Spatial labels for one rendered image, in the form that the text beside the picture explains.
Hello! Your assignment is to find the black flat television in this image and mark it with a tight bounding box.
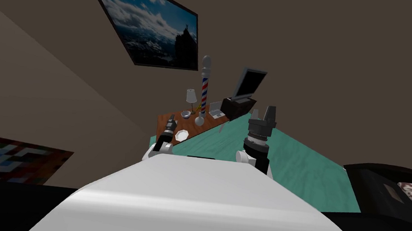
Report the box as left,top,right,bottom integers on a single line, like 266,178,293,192
230,66,269,104

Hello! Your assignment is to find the red blue striped pole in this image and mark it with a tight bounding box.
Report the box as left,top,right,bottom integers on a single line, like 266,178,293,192
193,54,214,128

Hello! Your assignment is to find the silver laptop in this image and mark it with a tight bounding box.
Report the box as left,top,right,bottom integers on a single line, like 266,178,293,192
207,100,228,121

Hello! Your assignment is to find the black television stand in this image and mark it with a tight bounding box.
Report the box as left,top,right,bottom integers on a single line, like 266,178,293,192
218,94,258,125

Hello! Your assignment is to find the white plate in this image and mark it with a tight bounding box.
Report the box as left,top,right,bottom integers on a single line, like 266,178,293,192
174,128,190,143

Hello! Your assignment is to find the brown wooden table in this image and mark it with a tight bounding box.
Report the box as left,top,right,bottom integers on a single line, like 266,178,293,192
154,104,231,153

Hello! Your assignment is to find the multicoloured patterned picture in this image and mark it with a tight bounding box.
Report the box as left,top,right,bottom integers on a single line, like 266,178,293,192
0,134,76,193

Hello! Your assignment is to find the framed mountain sky picture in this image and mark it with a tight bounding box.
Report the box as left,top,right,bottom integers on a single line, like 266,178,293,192
68,0,206,72

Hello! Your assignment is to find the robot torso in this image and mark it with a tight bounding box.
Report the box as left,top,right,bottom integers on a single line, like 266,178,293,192
25,138,388,231

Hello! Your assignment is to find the black bed with pillow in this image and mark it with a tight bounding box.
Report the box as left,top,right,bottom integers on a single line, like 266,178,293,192
337,160,412,231

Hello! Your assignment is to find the white table lamp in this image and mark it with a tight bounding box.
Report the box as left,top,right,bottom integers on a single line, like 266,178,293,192
184,88,199,115

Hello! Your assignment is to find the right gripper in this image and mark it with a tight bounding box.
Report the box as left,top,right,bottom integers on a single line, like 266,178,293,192
246,103,279,137

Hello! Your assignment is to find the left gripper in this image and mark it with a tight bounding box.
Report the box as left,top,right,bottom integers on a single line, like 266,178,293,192
165,113,179,133

